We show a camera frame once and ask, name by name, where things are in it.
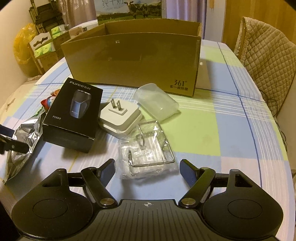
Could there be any white power adapter plug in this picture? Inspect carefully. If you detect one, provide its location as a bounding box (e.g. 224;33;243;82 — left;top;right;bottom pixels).
99;98;142;138

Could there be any cardboard box with tissues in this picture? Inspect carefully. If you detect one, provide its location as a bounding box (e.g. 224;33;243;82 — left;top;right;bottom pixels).
28;25;70;75

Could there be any large open cardboard box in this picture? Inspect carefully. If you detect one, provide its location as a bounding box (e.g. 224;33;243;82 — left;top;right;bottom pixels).
61;19;201;97

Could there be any yellow plastic bag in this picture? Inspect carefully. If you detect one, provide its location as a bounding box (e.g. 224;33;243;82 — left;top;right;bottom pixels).
13;23;39;77

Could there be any pink curtain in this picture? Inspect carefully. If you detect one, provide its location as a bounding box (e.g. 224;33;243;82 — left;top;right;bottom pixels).
58;1;203;37

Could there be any silver green foil pouch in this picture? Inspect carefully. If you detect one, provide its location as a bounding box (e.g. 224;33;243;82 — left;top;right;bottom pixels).
3;108;46;183

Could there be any translucent plastic cup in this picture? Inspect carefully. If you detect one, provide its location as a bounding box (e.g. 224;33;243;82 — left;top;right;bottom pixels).
133;83;179;121

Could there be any black folding cart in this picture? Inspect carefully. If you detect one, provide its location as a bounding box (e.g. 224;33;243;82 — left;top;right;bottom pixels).
29;0;65;34

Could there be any milk carton gift box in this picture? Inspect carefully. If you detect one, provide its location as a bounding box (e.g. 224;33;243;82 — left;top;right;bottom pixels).
94;0;163;25

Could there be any black shaver box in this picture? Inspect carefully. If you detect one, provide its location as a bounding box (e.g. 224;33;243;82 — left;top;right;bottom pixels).
42;78;103;153

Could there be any white appliance box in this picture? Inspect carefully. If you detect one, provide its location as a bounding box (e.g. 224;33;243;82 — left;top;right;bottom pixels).
68;20;98;39

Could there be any wooden door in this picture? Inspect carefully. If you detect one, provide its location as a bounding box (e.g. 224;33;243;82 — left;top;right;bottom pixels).
222;0;296;53

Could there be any red Doraemon toy figure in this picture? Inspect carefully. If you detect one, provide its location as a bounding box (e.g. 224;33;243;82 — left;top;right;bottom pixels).
41;89;60;112

